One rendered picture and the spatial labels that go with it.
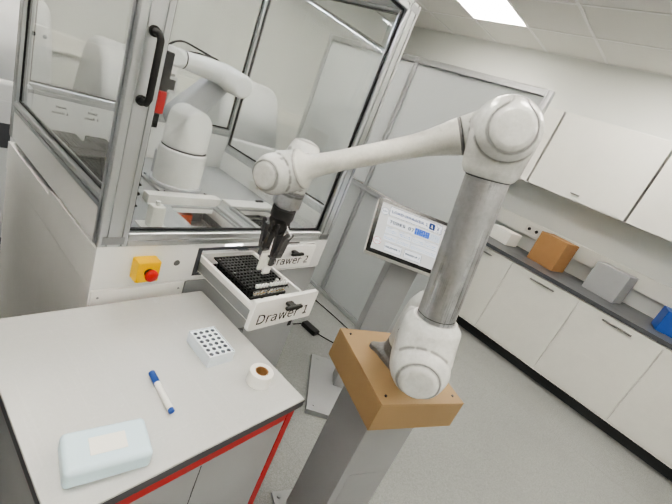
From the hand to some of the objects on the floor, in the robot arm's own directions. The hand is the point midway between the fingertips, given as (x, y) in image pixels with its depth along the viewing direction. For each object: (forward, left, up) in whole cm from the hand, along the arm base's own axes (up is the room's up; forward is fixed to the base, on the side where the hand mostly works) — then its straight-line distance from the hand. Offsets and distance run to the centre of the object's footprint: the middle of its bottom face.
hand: (265, 262), depth 127 cm
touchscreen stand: (+21, -97, -101) cm, 142 cm away
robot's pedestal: (-41, -40, -98) cm, 114 cm away
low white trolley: (-21, +32, -99) cm, 106 cm away
